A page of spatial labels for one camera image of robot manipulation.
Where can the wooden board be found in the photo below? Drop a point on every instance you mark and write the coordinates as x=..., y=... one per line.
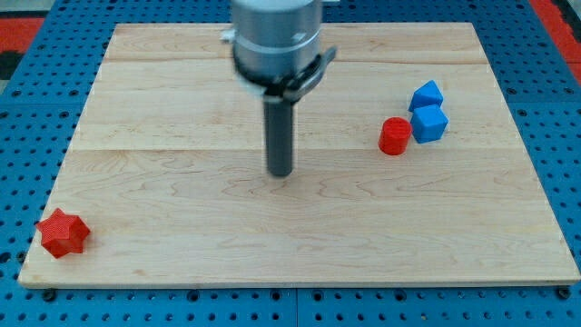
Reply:
x=166, y=167

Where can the red cylinder block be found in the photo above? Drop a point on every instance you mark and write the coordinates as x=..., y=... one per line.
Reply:
x=394, y=136

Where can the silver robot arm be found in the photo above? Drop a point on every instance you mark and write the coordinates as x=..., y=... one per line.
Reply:
x=277, y=42

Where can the blue pentagon block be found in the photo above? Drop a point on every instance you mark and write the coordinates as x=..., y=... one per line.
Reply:
x=427, y=94

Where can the blue cube block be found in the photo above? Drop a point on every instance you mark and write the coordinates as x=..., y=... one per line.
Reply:
x=428, y=123

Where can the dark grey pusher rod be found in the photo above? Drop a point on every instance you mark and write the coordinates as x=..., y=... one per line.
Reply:
x=278, y=135

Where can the red star block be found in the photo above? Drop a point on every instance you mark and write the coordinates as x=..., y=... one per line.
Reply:
x=63, y=233

